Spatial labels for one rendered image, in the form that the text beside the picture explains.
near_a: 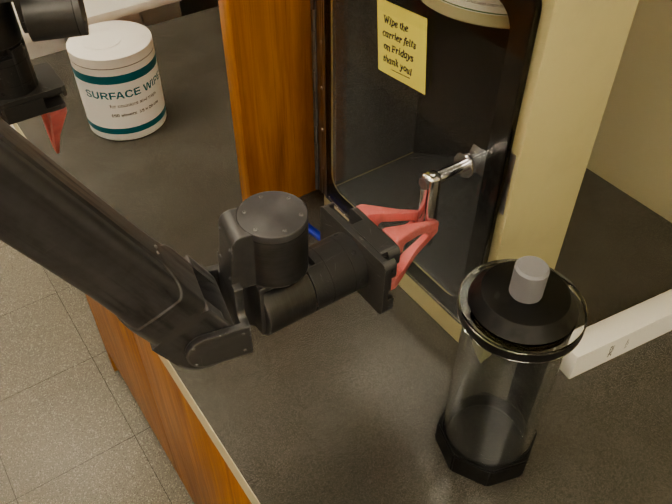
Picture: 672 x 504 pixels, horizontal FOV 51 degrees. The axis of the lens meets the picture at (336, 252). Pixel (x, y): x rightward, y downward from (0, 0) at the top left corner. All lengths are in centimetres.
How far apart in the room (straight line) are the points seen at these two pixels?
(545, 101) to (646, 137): 51
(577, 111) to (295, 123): 42
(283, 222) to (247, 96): 38
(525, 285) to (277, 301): 20
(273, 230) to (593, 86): 32
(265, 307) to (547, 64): 30
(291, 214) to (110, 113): 67
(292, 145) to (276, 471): 45
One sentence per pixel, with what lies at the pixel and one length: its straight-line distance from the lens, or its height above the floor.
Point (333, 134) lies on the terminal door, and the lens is 88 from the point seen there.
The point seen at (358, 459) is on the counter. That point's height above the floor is 94.
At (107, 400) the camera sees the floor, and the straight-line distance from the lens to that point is 203.
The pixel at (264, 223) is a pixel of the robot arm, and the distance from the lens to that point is 55.
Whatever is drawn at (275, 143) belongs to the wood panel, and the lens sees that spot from 97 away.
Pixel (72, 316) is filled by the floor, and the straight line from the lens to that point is 226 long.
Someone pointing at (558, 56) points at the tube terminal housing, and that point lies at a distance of 61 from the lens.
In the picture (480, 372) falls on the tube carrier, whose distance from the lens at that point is 63.
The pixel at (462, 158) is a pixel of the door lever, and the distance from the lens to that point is 68.
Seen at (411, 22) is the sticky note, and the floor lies 131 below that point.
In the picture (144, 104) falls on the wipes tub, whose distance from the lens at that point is 118.
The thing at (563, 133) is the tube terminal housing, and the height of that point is 124.
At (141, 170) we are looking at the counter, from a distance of 114.
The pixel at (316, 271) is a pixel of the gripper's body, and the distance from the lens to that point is 61.
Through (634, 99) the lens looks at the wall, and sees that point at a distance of 112.
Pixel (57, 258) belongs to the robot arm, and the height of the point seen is 128.
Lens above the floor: 161
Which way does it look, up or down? 44 degrees down
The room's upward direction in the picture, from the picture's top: straight up
